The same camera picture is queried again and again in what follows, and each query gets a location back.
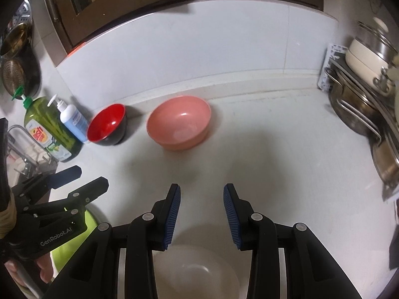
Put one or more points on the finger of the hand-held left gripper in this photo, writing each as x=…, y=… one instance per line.
x=67, y=175
x=90, y=188

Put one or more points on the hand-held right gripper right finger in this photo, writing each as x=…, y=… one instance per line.
x=232, y=218

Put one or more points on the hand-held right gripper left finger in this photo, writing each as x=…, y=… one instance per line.
x=173, y=218

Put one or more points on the green plate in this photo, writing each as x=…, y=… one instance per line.
x=67, y=249

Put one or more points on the white bowl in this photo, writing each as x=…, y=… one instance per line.
x=199, y=271

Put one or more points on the pink bowl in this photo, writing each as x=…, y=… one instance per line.
x=179, y=124

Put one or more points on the person's left hand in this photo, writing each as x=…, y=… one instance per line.
x=45, y=268

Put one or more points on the green dish soap bottle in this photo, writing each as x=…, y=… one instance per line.
x=50, y=130

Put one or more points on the white and blue pump bottle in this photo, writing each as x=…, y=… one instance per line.
x=73, y=121

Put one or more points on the steel faucet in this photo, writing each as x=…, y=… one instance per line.
x=21, y=137

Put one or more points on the red and black bowl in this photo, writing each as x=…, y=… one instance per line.
x=104, y=124

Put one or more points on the steel mesh strainer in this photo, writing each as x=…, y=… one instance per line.
x=15, y=73

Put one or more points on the lidded stainless steel pot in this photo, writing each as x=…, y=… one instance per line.
x=386, y=162

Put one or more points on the dark brown cabinet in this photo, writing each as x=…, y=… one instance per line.
x=131, y=6

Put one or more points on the white corner shelf rack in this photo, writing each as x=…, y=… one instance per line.
x=333, y=59

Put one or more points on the cream enamel pot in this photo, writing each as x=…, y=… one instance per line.
x=361, y=59

